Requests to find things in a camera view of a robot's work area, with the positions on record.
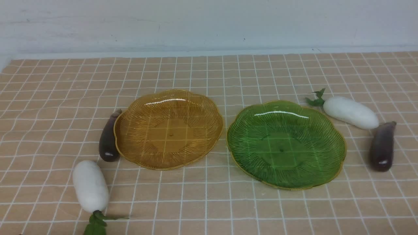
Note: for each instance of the dark purple eggplant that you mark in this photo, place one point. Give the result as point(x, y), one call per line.
point(382, 145)
point(107, 146)

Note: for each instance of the white radish with leaves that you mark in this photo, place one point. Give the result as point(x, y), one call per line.
point(346, 110)
point(93, 195)

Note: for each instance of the amber ribbed plastic plate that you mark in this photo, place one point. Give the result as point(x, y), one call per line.
point(168, 130)

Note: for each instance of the green ribbed plastic plate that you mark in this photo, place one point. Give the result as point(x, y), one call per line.
point(286, 145)

